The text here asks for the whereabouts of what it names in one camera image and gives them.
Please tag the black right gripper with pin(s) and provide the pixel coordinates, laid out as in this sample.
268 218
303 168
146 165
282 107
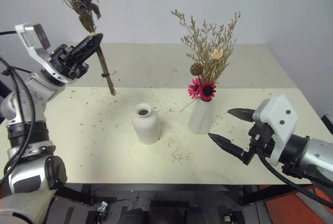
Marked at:
261 137

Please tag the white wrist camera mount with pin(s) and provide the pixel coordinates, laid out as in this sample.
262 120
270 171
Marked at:
35 46
279 116

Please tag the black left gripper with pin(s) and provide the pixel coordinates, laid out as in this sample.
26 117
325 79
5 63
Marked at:
66 63

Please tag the metal caster wheel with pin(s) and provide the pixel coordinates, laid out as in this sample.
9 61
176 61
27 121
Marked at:
232 217
102 206

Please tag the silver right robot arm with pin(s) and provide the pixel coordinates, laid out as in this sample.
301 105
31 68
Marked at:
320 153

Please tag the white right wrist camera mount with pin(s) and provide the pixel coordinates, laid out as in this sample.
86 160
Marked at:
279 116

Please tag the dried brown flower bouquet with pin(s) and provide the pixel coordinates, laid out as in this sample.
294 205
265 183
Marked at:
78 3

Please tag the orange red floor mat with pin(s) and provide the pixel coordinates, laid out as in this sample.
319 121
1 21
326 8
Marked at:
286 208

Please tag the dried bouquet with pink flowers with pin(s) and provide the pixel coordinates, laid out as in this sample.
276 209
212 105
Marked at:
208 52

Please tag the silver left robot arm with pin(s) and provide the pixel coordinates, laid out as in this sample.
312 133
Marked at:
23 96

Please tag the black object at wall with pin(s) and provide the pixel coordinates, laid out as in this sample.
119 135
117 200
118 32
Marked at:
328 122

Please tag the twisted white vase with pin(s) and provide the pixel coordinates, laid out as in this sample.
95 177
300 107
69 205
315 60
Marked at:
200 118

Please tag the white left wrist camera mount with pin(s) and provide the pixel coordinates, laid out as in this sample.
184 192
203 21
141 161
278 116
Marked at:
35 46

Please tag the black table frame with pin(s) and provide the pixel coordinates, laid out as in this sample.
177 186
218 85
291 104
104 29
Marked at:
156 187

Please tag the dark rounded shape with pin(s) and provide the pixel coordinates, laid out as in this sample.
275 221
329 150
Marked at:
134 216

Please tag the round white bottle vase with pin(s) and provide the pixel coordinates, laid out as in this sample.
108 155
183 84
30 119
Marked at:
145 128

